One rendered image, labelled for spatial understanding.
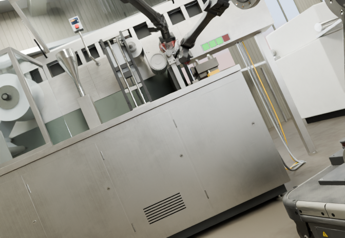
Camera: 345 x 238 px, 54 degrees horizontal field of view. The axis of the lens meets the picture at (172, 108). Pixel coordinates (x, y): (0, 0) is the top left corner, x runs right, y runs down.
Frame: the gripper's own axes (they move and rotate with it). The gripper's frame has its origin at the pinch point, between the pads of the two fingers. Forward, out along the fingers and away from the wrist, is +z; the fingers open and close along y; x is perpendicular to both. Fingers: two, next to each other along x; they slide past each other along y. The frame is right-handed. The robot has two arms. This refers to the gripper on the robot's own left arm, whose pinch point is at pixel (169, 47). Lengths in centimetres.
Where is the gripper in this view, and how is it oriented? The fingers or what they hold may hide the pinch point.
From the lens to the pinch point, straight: 238.6
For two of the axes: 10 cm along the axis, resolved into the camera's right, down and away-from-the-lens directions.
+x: -3.1, -6.6, 6.8
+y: 9.2, -3.8, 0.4
